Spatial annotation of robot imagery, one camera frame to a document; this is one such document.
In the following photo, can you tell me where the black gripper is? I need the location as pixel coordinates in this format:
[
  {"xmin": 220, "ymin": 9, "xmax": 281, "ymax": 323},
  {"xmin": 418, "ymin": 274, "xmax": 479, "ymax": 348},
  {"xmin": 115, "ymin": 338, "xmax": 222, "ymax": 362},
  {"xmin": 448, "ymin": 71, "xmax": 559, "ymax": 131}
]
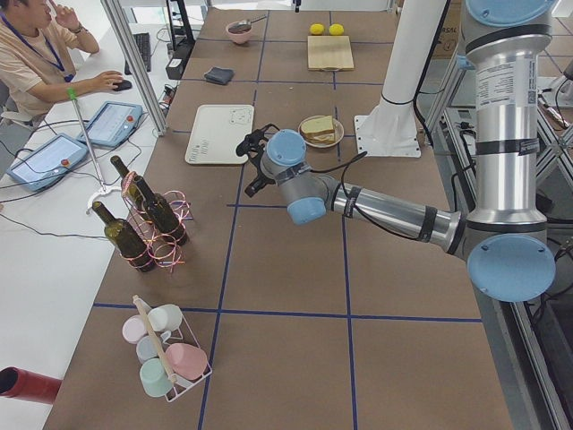
[{"xmin": 235, "ymin": 128, "xmax": 269, "ymax": 197}]

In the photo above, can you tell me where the white round plate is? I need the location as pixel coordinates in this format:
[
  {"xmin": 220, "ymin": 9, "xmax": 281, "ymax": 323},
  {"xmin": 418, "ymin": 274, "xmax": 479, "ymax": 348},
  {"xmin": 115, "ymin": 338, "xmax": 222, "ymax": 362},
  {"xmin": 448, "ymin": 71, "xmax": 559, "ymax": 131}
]
[{"xmin": 298, "ymin": 116, "xmax": 344, "ymax": 148}]

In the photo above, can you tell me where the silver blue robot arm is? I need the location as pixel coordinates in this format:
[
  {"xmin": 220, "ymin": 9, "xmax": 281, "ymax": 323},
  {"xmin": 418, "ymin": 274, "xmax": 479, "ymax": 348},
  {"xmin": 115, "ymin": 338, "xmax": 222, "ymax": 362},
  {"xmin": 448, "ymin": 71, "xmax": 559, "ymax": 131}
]
[{"xmin": 235, "ymin": 1, "xmax": 556, "ymax": 302}]

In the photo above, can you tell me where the white bear tray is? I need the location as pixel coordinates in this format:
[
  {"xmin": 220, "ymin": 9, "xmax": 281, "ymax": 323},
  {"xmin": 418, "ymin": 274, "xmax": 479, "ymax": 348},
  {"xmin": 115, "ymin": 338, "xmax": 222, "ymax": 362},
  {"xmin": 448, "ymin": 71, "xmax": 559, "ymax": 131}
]
[{"xmin": 184, "ymin": 104, "xmax": 254, "ymax": 165}]

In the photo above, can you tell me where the grey folded cloth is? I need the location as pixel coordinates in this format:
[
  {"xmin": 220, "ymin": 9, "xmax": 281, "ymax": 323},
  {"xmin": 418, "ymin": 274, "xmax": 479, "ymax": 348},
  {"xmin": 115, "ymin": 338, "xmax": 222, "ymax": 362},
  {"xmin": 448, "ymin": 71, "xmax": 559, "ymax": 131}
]
[{"xmin": 203, "ymin": 66, "xmax": 235, "ymax": 85}]

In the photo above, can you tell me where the pink bowl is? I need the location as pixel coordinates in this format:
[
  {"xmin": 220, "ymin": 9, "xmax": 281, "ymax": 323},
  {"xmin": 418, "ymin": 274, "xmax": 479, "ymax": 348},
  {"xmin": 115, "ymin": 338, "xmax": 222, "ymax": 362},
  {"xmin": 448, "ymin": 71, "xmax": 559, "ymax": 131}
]
[{"xmin": 226, "ymin": 21, "xmax": 252, "ymax": 45}]

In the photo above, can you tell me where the wooden cutting board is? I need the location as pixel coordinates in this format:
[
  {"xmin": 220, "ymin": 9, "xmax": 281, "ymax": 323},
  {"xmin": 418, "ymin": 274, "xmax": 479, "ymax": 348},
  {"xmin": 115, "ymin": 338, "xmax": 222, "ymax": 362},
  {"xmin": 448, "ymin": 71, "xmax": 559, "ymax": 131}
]
[{"xmin": 307, "ymin": 36, "xmax": 355, "ymax": 72}]

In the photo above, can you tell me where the silver metal scoop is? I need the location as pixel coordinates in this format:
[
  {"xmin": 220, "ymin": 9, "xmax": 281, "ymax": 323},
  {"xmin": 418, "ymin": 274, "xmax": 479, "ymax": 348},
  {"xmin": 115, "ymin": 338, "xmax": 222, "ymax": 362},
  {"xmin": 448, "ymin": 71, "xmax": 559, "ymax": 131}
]
[{"xmin": 228, "ymin": 15, "xmax": 267, "ymax": 34}]

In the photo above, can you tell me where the yellow lemon left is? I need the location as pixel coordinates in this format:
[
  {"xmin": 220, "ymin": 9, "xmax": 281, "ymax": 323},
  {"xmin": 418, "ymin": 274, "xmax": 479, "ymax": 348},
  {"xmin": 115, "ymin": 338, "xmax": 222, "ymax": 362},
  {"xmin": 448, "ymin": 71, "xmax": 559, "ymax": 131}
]
[{"xmin": 309, "ymin": 23, "xmax": 325, "ymax": 36}]

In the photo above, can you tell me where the yellow lemon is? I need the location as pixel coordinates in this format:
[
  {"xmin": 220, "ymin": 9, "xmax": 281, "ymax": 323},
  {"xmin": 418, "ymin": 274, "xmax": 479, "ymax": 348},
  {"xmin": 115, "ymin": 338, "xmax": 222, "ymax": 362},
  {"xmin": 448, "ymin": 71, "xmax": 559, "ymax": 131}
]
[
  {"xmin": 329, "ymin": 23, "xmax": 345, "ymax": 36},
  {"xmin": 309, "ymin": 23, "xmax": 325, "ymax": 36}
]

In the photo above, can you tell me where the blue teach pendant far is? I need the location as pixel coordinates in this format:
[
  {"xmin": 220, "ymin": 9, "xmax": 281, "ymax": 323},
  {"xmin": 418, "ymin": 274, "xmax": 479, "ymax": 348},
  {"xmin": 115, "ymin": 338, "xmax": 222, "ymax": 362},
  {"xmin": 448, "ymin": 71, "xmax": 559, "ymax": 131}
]
[{"xmin": 85, "ymin": 101, "xmax": 143, "ymax": 149}]

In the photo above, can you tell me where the blue teach pendant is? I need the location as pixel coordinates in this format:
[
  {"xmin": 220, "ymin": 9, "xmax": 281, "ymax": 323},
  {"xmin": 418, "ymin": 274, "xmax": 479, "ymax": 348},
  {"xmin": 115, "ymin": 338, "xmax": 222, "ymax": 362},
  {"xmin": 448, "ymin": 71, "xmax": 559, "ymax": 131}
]
[
  {"xmin": 7, "ymin": 133, "xmax": 88, "ymax": 192},
  {"xmin": 85, "ymin": 101, "xmax": 143, "ymax": 149}
]

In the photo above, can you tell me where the black computer mouse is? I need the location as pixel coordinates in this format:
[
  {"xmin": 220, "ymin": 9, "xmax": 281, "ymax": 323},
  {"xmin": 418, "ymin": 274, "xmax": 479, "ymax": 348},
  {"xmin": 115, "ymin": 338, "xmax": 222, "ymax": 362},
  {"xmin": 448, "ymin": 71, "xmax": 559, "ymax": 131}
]
[{"xmin": 113, "ymin": 80, "xmax": 132, "ymax": 91}]

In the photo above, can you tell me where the yellow lemon right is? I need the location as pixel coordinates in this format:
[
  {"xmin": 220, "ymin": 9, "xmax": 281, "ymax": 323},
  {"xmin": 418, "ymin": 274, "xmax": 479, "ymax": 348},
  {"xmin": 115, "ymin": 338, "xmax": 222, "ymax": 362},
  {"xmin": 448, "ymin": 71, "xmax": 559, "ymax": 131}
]
[{"xmin": 329, "ymin": 23, "xmax": 345, "ymax": 36}]

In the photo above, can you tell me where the black keyboard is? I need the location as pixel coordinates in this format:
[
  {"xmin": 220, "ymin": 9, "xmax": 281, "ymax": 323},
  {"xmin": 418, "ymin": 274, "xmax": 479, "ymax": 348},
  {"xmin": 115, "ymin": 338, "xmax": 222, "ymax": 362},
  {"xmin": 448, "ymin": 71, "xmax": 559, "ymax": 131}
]
[{"xmin": 133, "ymin": 32, "xmax": 151, "ymax": 72}]

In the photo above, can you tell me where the dark green wine bottle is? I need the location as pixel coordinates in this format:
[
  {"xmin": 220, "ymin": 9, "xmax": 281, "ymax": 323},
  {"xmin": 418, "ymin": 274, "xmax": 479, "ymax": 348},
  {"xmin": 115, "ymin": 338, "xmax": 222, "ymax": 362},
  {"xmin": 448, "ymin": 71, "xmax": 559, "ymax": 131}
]
[{"xmin": 91, "ymin": 201, "xmax": 156, "ymax": 272}]

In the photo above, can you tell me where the white cup in rack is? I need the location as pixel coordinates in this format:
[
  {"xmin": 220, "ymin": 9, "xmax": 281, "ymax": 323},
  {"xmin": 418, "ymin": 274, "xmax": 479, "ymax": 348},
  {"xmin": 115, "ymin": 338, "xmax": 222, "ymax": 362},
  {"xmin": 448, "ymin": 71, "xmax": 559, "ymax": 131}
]
[{"xmin": 148, "ymin": 304, "xmax": 183, "ymax": 331}]

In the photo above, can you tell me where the blue teach pendant near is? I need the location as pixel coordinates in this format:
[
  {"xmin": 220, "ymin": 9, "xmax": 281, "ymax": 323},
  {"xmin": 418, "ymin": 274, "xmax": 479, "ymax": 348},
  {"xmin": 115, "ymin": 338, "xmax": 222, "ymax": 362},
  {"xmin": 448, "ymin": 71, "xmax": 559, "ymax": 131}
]
[{"xmin": 7, "ymin": 133, "xmax": 88, "ymax": 192}]

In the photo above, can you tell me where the pink cup in rack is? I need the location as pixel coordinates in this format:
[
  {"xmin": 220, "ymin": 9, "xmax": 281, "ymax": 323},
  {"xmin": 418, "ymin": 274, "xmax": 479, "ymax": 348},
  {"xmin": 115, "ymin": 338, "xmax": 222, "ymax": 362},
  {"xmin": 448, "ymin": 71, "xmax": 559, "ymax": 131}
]
[{"xmin": 166, "ymin": 343, "xmax": 208, "ymax": 381}]

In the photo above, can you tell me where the seated person beige shirt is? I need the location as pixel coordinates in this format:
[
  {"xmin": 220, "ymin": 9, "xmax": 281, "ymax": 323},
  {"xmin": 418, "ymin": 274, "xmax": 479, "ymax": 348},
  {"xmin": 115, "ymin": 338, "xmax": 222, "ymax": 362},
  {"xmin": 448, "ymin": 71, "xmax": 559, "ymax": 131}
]
[{"xmin": 1, "ymin": 1, "xmax": 124, "ymax": 116}]

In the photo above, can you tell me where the mint green cup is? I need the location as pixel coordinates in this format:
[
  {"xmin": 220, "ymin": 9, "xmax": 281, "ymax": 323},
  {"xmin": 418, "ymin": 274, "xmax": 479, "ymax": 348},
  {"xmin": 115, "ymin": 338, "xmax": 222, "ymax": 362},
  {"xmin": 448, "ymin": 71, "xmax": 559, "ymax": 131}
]
[{"xmin": 140, "ymin": 357, "xmax": 174, "ymax": 398}]

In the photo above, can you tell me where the red cylinder tube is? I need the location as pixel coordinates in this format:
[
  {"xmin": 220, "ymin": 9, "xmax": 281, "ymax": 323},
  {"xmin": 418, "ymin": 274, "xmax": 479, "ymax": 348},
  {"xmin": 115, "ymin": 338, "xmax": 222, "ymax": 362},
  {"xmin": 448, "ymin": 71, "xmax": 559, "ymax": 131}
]
[{"xmin": 1, "ymin": 366, "xmax": 62, "ymax": 405}]

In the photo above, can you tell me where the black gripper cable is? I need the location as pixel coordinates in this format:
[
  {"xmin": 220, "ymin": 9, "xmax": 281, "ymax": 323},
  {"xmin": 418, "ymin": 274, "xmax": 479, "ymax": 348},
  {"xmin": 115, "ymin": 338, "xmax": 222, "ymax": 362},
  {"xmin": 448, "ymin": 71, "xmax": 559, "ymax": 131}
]
[{"xmin": 308, "ymin": 150, "xmax": 426, "ymax": 238}]

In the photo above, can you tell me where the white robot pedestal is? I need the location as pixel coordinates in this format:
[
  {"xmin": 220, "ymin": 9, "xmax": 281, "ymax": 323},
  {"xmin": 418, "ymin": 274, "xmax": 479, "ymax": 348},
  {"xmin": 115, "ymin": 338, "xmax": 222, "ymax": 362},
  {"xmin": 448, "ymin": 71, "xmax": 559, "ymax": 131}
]
[{"xmin": 355, "ymin": 0, "xmax": 449, "ymax": 158}]

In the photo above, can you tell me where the aluminium frame post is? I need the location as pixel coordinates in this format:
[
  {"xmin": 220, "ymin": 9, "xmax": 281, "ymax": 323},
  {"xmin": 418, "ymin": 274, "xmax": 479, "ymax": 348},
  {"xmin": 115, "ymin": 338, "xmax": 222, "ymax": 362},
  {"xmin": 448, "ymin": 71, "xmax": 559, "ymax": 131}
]
[{"xmin": 100, "ymin": 0, "xmax": 167, "ymax": 136}]

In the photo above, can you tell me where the white wire cup rack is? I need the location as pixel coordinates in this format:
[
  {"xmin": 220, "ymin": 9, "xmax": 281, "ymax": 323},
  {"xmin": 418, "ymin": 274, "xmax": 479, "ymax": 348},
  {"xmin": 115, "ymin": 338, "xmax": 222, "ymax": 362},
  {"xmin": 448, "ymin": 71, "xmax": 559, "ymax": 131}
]
[{"xmin": 122, "ymin": 295, "xmax": 212, "ymax": 402}]

